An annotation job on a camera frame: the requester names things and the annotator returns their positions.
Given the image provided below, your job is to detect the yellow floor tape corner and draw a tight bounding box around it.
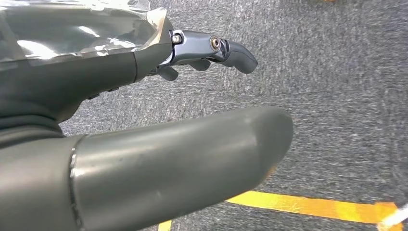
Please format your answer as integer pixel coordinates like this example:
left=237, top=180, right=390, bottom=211
left=157, top=191, right=406, bottom=231

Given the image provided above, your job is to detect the white plastic strip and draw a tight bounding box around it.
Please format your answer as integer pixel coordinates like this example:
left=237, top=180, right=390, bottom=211
left=377, top=204, right=408, bottom=231

